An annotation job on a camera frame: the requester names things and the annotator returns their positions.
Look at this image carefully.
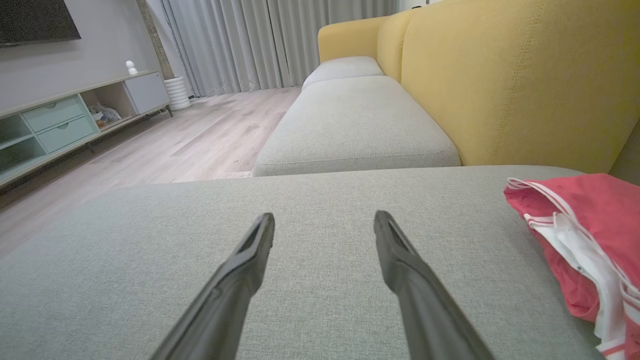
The black flat television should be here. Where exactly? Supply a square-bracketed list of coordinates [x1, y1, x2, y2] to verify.
[0, 0, 82, 49]

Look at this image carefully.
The crumpled plastic bag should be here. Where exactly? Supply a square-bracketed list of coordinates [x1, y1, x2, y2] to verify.
[90, 102, 122, 129]

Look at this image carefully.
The pale green TV cabinet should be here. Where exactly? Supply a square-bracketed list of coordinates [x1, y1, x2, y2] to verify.
[0, 70, 174, 189]

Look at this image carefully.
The medium grey sofa seat cushion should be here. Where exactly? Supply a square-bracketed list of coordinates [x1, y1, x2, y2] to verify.
[251, 75, 462, 178]

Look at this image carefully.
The grey pleated curtain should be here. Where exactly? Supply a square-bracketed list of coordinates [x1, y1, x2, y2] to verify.
[145, 0, 401, 99]

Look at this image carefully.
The red and white shirt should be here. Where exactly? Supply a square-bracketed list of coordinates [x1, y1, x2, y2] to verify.
[522, 212, 640, 360]

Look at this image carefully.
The red white striped jersey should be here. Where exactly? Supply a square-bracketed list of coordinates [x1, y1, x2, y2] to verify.
[504, 173, 640, 296]

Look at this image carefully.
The small grey sofa seat cushion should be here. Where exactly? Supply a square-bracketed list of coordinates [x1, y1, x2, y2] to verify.
[301, 56, 385, 91]

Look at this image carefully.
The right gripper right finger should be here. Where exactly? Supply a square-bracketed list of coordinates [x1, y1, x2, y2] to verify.
[373, 210, 497, 360]

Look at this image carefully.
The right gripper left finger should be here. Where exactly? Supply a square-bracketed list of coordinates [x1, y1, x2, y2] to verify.
[149, 213, 276, 360]

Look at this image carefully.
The pale green cabinet drawer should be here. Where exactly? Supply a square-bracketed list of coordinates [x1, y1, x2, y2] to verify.
[21, 96, 86, 133]
[36, 116, 97, 154]

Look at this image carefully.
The grey cabinet door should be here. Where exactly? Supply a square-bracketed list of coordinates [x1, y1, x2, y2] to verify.
[123, 72, 171, 115]

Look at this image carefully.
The yellow sofa backrest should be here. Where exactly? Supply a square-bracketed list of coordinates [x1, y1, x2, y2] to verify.
[317, 0, 640, 175]

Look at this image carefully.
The tall plant in white pot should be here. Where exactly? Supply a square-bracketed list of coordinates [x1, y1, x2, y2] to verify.
[136, 0, 192, 111]

